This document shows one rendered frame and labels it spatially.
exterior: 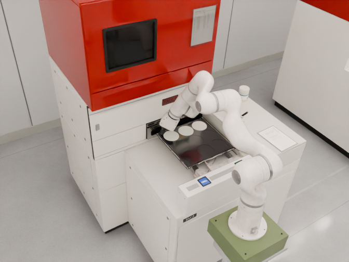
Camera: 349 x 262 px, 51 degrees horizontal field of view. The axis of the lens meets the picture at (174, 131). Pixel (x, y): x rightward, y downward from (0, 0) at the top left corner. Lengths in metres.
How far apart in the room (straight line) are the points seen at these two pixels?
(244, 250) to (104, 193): 1.13
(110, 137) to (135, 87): 0.37
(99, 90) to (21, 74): 1.68
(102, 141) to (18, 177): 1.43
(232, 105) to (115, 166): 1.00
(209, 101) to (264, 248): 0.73
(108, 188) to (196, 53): 1.07
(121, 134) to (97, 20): 0.78
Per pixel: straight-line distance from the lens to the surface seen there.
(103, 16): 1.81
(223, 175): 2.06
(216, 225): 1.89
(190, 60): 2.20
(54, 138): 3.84
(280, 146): 2.32
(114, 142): 2.30
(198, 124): 2.47
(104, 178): 2.47
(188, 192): 1.95
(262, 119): 2.50
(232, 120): 1.70
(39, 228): 3.11
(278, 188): 2.58
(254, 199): 1.70
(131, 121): 2.26
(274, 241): 1.89
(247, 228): 1.85
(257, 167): 1.60
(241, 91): 2.60
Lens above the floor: 2.42
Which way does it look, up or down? 39 degrees down
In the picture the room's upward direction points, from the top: 3 degrees clockwise
